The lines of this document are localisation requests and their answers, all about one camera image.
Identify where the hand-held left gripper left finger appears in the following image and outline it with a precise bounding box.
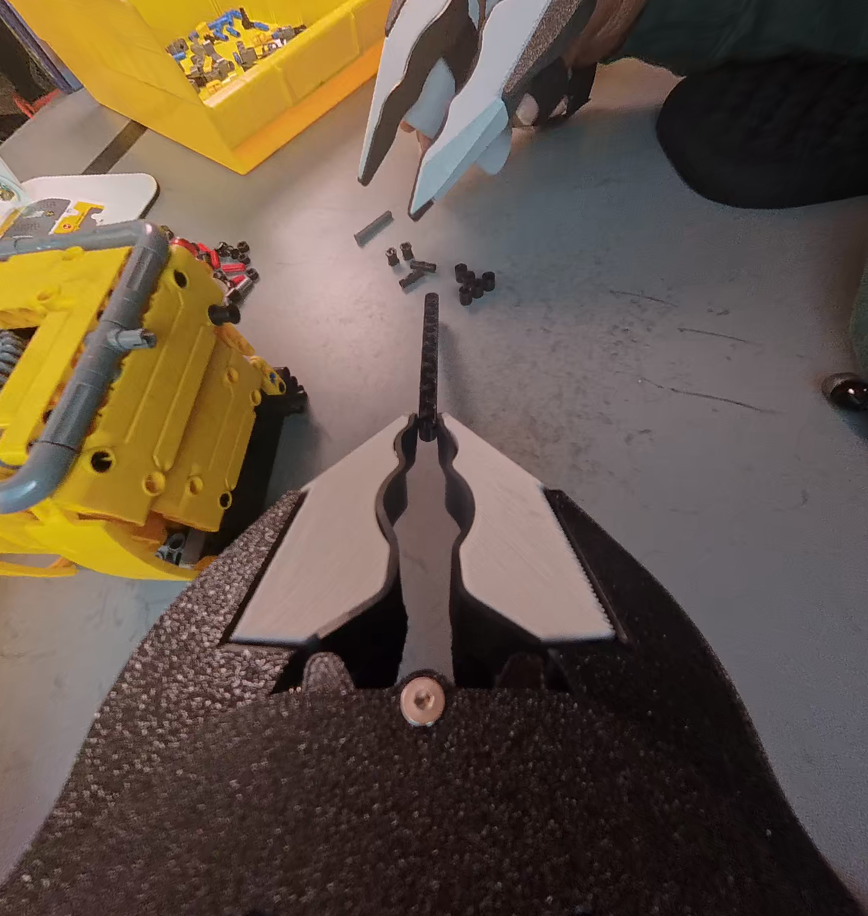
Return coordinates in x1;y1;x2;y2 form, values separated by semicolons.
228;413;417;648

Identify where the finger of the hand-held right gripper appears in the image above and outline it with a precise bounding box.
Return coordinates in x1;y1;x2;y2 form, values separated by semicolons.
407;0;555;221
357;0;479;187

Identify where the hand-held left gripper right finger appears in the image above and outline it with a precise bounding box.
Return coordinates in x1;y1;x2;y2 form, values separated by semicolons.
440;411;616;643

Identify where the short dark grey lego axle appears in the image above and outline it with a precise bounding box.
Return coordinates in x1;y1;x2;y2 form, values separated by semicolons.
354;209;395;249

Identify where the yellow and black lego model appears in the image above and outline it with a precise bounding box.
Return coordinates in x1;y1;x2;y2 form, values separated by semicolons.
0;220;308;582

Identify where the long black lego beam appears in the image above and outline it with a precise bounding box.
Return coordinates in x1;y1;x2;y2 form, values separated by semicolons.
418;292;442;441

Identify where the pile of black red pins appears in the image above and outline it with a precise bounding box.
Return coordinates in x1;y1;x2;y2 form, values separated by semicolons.
162;225;262;296

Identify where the yellow bin with many pieces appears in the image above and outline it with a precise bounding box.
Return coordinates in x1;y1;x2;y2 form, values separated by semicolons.
8;0;395;176

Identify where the person's right forearm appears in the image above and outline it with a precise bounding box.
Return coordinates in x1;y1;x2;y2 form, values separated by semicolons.
620;0;868;76

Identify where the person's right hand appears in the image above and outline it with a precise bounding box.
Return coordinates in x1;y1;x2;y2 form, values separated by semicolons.
581;0;651;73

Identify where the heap of grey blue pieces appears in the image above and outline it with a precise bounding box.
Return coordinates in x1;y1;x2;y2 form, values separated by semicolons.
165;7;310;94

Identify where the black padded armrest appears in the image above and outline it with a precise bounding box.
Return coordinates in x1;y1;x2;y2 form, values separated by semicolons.
656;53;868;210

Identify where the yellow grey sticker sheet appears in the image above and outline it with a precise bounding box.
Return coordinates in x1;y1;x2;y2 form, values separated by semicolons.
0;200;106;240

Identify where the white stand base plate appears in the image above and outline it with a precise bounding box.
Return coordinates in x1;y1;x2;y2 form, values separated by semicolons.
0;174;159;237

